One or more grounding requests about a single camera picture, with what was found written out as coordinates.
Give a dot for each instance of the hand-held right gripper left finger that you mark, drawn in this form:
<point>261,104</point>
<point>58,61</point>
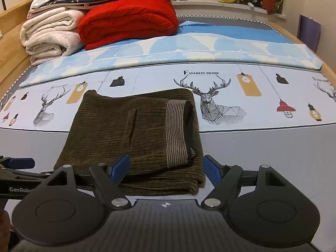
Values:
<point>119,168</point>

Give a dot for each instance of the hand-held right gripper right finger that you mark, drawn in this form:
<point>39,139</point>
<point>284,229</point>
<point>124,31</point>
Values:
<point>212,171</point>

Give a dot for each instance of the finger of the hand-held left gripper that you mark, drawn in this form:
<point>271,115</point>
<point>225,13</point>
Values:
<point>22,163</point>

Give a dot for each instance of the deer print bed sheet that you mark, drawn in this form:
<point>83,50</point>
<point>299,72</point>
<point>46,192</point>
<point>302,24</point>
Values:
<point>157,84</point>

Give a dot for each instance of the blue and white blanket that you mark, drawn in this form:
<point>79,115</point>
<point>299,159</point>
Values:
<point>210,47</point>

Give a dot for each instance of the cream folded blanket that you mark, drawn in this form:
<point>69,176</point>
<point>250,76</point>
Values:
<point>50,39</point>

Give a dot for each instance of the red fluffy blanket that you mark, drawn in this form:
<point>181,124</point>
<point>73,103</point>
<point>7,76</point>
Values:
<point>126,21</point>

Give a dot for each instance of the purple mat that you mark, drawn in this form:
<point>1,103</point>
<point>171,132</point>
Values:
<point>309,32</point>

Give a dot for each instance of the navy star print cloth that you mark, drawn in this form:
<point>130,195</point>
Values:
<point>86,1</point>

